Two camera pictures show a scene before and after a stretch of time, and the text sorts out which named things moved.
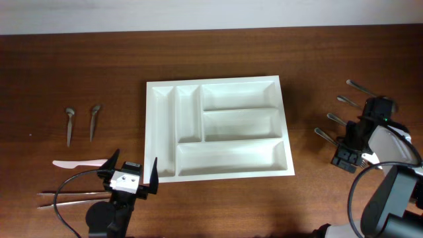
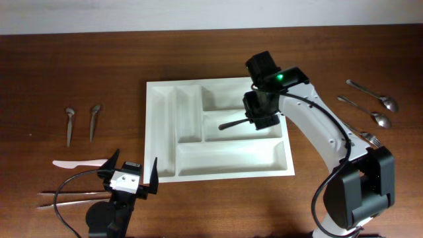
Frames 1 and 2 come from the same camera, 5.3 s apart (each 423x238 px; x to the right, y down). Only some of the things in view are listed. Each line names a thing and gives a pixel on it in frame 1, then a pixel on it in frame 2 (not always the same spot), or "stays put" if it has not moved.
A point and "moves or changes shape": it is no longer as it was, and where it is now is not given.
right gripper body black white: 350,150 -> 261,114
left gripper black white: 106,169 stays put
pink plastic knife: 72,164 stays put
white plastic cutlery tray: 216,128 stays put
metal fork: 363,163 moves or changes shape
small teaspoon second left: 95,110 stays put
